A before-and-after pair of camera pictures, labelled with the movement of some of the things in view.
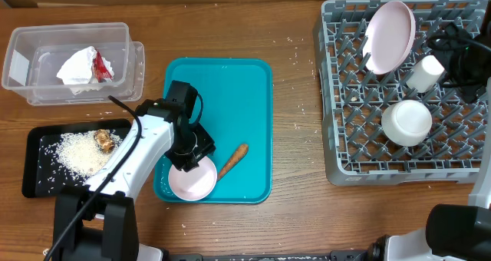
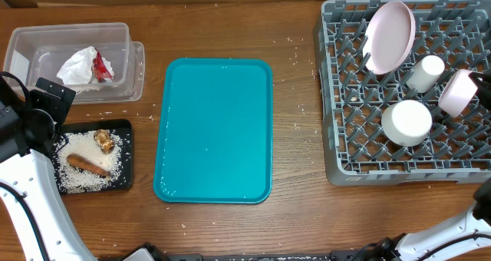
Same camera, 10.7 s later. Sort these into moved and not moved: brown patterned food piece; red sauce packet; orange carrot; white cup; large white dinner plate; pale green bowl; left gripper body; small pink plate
Moved: small pink plate; orange carrot; left gripper body
Not moved: brown patterned food piece; white cup; red sauce packet; large white dinner plate; pale green bowl
